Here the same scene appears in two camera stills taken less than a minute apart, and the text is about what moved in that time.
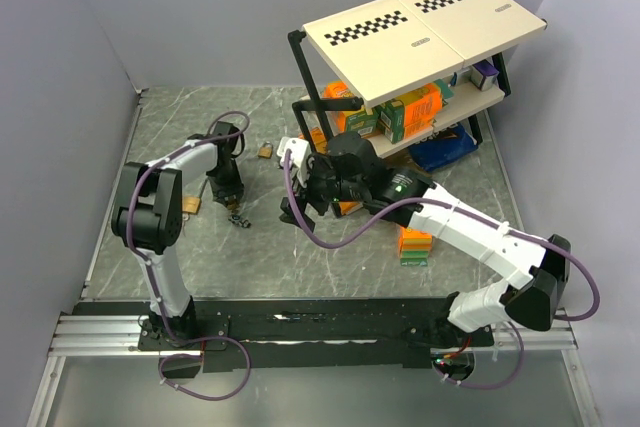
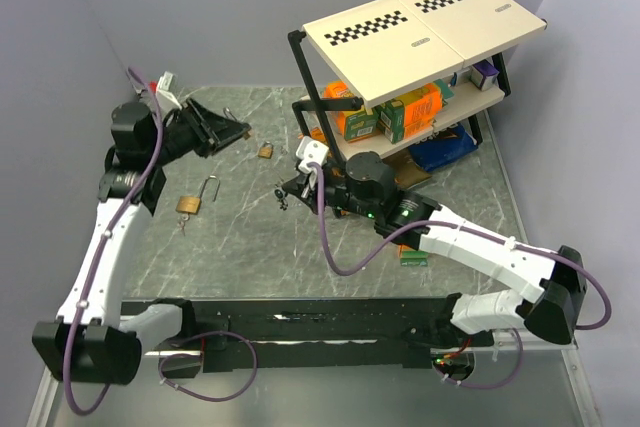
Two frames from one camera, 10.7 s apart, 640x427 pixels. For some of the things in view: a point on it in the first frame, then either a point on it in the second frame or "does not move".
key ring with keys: (236, 219) to (280, 194)
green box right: (391, 120) does not move
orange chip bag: (337, 90) does not move
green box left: (366, 124) does not move
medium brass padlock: (266, 150) does not move
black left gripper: (235, 188) to (216, 129)
